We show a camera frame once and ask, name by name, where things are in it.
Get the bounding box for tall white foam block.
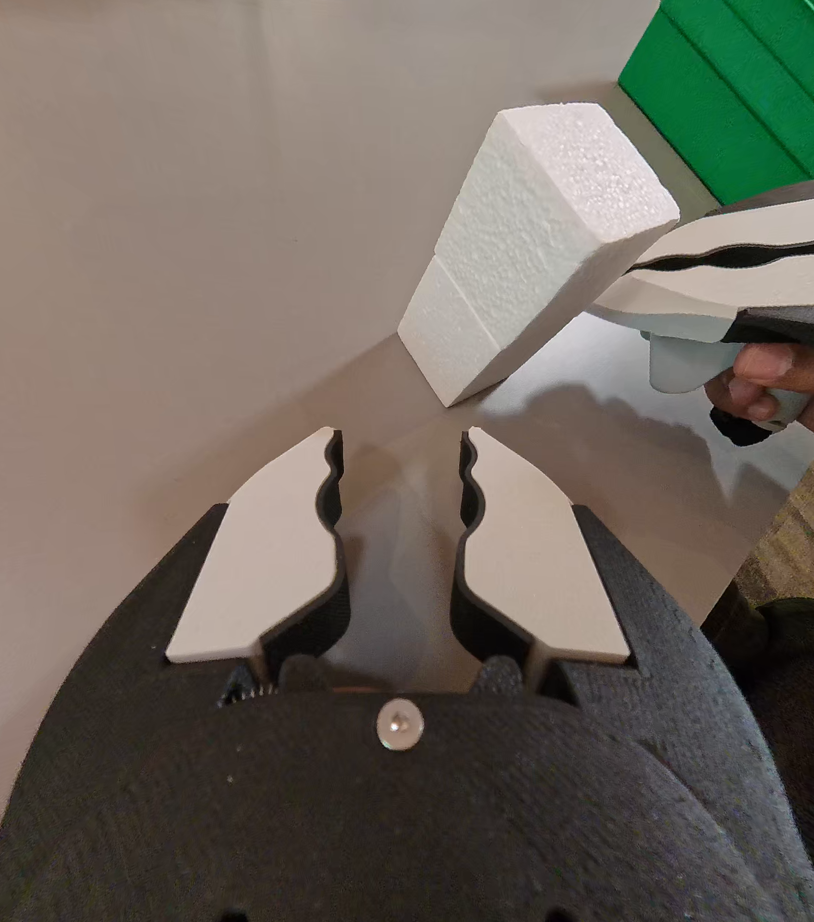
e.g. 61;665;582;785
434;103;681;361

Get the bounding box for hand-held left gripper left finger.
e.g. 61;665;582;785
164;425;352;684

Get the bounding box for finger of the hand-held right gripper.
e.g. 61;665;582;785
630;194;814;273
585;251;814;342

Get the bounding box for green plastic bin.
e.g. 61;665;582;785
618;0;814;207

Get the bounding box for light grey desk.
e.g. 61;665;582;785
234;81;814;692

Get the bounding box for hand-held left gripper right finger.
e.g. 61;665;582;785
449;425;632;694

